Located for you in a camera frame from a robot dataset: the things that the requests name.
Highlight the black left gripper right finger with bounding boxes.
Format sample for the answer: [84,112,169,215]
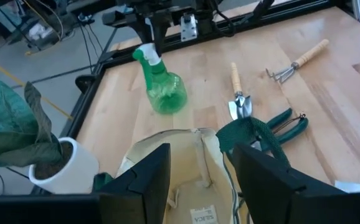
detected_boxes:
[232,143,307,224]

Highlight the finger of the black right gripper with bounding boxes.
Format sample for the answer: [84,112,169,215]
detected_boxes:
[134,23,153,46]
[151,19,170,58]

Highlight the green handled pruning shears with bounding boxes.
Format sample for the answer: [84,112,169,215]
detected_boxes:
[251,108,310,152]

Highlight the green plastic spray bottle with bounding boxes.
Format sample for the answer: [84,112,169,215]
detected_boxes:
[132,42,188,115]

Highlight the snake plant in white pot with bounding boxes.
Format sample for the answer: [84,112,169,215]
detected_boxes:
[0,70,100,195]

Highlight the wooden handled pronged cultivator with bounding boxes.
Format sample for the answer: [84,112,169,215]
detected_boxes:
[265,39,330,85]

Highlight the wooden handled metal trowel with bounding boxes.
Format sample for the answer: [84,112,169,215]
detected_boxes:
[228,62,253,121]

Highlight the silver metal bracket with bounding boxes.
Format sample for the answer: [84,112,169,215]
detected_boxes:
[179,14,199,43]

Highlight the white silica gel packet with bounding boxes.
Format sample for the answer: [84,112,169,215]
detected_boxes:
[189,204,220,224]

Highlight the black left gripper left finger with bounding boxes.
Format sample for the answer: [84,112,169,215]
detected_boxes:
[98,142,172,224]

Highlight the cream canvas bag green trim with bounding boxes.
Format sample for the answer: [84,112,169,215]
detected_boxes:
[92,116,292,224]

